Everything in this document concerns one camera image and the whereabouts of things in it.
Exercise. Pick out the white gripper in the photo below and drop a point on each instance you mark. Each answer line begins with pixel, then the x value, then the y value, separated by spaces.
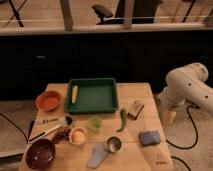
pixel 166 104

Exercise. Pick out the blue sponge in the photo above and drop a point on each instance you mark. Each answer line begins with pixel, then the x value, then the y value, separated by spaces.
pixel 149 138

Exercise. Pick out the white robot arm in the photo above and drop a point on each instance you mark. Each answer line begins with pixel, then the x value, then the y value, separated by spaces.
pixel 185 83

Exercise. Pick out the green plastic tray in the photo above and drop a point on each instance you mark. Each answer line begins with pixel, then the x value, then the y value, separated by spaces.
pixel 95 96

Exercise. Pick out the small brown box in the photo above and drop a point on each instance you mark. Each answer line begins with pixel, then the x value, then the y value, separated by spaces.
pixel 135 110

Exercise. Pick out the green chili pepper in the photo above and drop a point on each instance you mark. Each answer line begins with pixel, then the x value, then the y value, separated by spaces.
pixel 123 116

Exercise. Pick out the silver metal cup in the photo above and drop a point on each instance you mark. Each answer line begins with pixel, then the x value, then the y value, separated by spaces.
pixel 114 144

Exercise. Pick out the green plastic cup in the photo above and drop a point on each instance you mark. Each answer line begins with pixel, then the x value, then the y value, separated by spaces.
pixel 94 124

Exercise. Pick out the grey blue cloth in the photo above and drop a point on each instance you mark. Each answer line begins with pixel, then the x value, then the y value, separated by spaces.
pixel 99 153

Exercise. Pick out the small cup with orange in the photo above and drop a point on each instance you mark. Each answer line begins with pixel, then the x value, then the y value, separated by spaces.
pixel 78 136

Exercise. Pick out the yellow corn cob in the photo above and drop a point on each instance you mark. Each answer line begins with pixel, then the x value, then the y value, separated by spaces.
pixel 74 94

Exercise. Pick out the black office chair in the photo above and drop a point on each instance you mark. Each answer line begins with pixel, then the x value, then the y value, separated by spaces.
pixel 143 13

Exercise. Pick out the brown dried food pile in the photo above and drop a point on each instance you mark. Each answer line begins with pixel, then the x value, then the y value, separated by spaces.
pixel 62 134

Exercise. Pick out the orange bowl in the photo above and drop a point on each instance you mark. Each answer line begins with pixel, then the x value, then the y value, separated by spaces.
pixel 48 100

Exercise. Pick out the dark purple bowl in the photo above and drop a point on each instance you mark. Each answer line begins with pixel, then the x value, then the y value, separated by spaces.
pixel 40 154

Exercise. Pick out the white handled dish brush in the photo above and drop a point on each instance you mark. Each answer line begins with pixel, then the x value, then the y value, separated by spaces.
pixel 65 121

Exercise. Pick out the black handled utensil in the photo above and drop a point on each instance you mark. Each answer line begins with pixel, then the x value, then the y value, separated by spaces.
pixel 45 121

